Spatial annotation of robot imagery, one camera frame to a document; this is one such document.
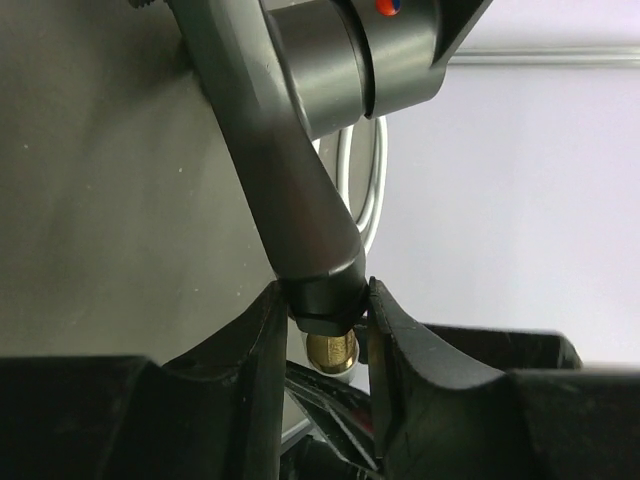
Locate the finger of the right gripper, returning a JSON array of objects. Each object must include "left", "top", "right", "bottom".
[{"left": 285, "top": 362, "right": 380, "bottom": 473}]

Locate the black faucet mixer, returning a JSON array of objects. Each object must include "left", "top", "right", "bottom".
[{"left": 127, "top": 0, "right": 494, "bottom": 381}]

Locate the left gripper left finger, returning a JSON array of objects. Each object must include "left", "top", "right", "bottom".
[{"left": 1, "top": 283, "right": 288, "bottom": 479}]

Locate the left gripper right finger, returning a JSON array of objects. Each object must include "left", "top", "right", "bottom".
[{"left": 367, "top": 280, "right": 639, "bottom": 479}]

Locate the white shower hose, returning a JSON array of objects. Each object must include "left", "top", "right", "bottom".
[{"left": 312, "top": 114, "right": 390, "bottom": 386}]

